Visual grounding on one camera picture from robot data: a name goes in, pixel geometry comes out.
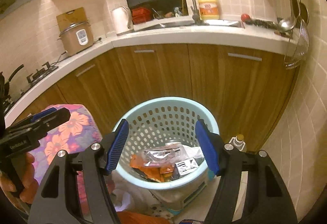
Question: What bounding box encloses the white plastic bag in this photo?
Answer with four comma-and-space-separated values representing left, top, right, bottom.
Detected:
180, 145, 204, 160

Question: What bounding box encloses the orange snack wrapper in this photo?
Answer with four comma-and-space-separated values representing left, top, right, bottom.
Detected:
130, 154, 175, 183

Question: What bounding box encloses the clear plastic bag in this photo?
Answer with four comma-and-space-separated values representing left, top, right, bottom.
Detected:
140, 142, 183, 166

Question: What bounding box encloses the person left hand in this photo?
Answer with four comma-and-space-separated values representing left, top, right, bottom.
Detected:
1, 153, 39, 208

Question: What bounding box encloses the floral tablecloth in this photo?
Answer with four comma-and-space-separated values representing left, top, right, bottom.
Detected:
28, 103, 116, 217

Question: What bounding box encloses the black gas stove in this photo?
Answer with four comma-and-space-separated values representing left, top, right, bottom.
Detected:
2, 62, 59, 115

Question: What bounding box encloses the black frying pan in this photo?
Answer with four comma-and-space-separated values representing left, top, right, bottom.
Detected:
4, 64, 24, 92

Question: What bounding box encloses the small bottle on floor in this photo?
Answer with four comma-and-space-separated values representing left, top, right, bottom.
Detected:
229, 134, 247, 152

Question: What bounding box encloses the brown rice cooker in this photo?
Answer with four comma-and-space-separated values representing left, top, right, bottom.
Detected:
59, 21, 94, 56

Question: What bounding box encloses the wooden cutting board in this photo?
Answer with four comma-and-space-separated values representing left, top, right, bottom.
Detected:
56, 7, 87, 32

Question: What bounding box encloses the light blue plastic basket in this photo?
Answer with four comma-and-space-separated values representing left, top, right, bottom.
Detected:
116, 97, 219, 190

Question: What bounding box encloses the pink electric kettle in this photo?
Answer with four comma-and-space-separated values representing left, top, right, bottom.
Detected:
111, 6, 134, 36

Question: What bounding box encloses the wooden cabinet front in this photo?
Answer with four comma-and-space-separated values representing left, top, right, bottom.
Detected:
13, 44, 299, 152

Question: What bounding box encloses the red container at window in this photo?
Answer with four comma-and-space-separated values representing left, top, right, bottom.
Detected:
132, 7, 153, 24

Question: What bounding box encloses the white counter top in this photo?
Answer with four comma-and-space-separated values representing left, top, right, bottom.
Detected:
4, 17, 295, 126

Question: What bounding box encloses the yellow detergent bottle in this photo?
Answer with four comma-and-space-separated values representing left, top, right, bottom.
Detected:
198, 0, 219, 20

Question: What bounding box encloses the red tomato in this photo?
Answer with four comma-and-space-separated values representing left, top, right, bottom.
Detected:
241, 13, 252, 23

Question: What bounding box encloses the metal wire strainer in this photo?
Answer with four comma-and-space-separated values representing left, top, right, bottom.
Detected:
284, 17, 310, 70

